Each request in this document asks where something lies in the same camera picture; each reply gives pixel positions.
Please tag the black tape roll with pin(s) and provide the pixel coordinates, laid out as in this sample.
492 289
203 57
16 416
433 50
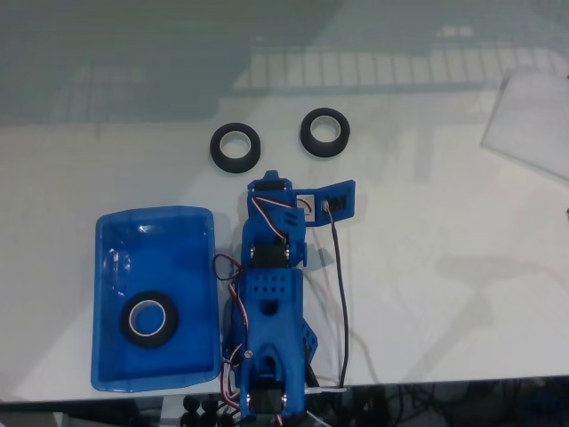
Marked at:
306 140
126 329
217 153

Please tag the blue translucent plastic bin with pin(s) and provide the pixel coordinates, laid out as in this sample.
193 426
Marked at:
151 249

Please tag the white flat connector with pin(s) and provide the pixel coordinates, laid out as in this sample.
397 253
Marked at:
326 390

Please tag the black clamp knob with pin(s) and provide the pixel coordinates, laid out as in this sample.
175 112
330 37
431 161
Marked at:
209 413
190 411

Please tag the clear plastic sheet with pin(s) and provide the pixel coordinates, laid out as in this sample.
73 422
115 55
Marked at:
529 120

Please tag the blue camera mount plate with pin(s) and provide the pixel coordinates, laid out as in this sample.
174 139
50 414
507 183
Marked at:
342 195

